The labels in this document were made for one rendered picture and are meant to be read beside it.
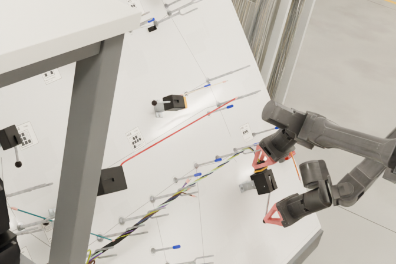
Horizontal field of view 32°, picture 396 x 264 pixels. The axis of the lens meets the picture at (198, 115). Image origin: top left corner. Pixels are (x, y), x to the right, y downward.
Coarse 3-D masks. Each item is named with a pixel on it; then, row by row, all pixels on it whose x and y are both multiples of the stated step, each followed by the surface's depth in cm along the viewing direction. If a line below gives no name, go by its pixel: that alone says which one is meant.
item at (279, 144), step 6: (276, 132) 181; (282, 132) 179; (264, 138) 180; (270, 138) 182; (276, 138) 180; (282, 138) 179; (288, 138) 178; (264, 144) 180; (270, 144) 180; (276, 144) 180; (282, 144) 179; (288, 144) 179; (294, 144) 180; (270, 150) 179; (276, 150) 180; (282, 150) 181; (288, 150) 183; (270, 156) 179; (276, 156) 179; (282, 156) 181
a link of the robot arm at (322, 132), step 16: (304, 128) 170; (320, 128) 164; (336, 128) 159; (320, 144) 166; (336, 144) 157; (352, 144) 151; (368, 144) 146; (384, 144) 142; (384, 160) 140; (384, 176) 139
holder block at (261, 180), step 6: (258, 174) 186; (264, 174) 185; (270, 174) 188; (258, 180) 187; (264, 180) 186; (258, 186) 187; (270, 186) 186; (276, 186) 188; (258, 192) 188; (264, 192) 186; (270, 192) 186
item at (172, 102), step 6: (168, 96) 168; (174, 96) 168; (180, 96) 170; (156, 102) 165; (162, 102) 167; (168, 102) 167; (174, 102) 169; (180, 102) 169; (156, 108) 172; (162, 108) 171; (168, 108) 168; (174, 108) 169; (180, 108) 170; (156, 114) 172; (162, 114) 174
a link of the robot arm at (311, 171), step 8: (312, 160) 181; (320, 160) 181; (304, 168) 181; (312, 168) 180; (320, 168) 181; (304, 176) 180; (312, 176) 179; (320, 176) 179; (328, 176) 179; (304, 184) 180; (328, 184) 183; (336, 184) 176; (344, 184) 175; (336, 192) 175; (344, 192) 174; (352, 192) 175
